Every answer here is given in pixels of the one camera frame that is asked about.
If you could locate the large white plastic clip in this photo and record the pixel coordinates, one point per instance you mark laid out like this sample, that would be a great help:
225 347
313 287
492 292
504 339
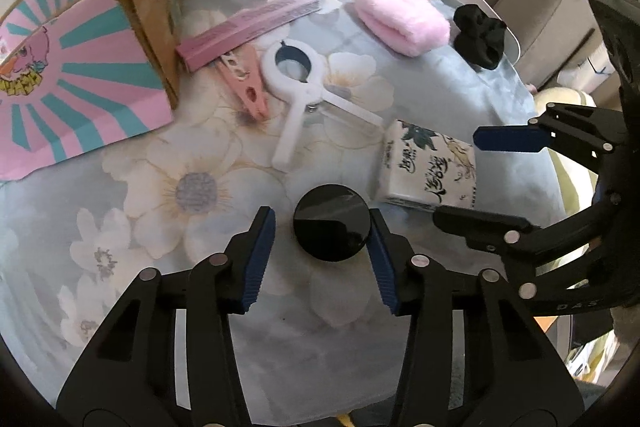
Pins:
295 117

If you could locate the long pink box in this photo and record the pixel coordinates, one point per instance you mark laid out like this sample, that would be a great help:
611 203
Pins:
240 27

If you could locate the pink fluffy puff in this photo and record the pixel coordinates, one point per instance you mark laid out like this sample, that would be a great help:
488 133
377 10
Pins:
400 19

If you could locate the floral bed sheet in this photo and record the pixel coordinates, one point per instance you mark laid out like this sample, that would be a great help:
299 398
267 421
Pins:
175 217

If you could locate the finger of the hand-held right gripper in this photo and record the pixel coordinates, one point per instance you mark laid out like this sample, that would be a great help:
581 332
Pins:
510 139
480 222

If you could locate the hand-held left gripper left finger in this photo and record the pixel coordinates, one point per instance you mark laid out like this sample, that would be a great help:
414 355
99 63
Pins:
257 257

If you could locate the cardboard box with pink print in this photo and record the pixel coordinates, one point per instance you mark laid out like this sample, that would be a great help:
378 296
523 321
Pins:
75 107

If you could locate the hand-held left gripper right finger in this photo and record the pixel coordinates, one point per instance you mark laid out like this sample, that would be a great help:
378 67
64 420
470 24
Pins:
382 267

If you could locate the black scrunchie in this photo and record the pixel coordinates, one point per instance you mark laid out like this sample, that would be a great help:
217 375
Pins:
477 37

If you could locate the printed tissue pack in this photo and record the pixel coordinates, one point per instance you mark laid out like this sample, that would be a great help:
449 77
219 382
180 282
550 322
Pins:
425 167

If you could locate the black round lid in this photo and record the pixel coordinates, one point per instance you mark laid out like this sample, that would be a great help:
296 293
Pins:
330 222

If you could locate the pink clothespin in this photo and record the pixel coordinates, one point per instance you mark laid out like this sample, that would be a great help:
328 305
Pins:
250 92

